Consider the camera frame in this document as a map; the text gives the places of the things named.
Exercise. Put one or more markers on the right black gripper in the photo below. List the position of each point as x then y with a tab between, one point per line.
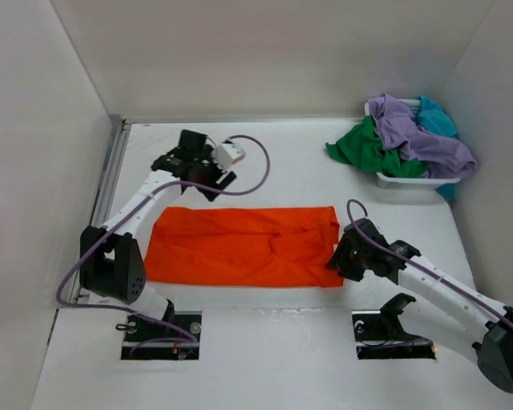
339	259

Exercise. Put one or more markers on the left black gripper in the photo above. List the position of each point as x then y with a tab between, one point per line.
224	176

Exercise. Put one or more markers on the orange t shirt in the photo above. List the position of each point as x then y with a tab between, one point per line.
244	247

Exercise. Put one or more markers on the lavender t shirt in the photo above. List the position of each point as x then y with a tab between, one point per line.
395	124

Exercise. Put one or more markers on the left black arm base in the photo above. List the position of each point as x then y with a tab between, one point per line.
143	340

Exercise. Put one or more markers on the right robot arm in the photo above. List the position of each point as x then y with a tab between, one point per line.
429	304

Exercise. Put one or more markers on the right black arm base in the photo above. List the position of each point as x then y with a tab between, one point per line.
379	334

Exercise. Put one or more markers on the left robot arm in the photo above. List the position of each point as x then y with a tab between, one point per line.
115	265

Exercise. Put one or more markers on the white laundry basket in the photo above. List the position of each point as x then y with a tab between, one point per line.
385	182

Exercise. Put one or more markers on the green t shirt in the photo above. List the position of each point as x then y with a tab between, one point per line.
362	148

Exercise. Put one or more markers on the teal t shirt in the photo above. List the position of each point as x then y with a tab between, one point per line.
432	119

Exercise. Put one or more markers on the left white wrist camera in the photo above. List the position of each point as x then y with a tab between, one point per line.
228	153

